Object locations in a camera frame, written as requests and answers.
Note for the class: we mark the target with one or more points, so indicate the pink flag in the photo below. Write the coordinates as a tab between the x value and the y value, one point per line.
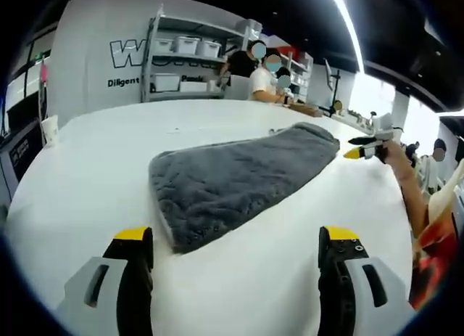
44	70

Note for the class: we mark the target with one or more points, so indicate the black cabinet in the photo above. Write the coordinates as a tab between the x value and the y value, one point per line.
18	154

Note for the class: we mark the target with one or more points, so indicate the grey towel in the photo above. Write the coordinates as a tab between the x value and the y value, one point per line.
232	183

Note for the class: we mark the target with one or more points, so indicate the grey metal shelf unit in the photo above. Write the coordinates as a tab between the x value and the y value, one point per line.
188	60

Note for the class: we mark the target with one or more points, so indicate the white paper cup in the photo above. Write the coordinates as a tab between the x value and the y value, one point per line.
50	131

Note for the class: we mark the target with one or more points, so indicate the white storage bin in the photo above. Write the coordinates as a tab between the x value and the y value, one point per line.
207	48
165	82
164	45
186	45

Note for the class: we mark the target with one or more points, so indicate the wooden box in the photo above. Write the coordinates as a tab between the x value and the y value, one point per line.
306	109

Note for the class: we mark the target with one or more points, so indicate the ceiling light strip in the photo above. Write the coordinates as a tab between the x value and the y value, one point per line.
348	27

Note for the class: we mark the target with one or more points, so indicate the white shelf unit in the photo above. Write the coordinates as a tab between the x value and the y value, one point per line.
301	74

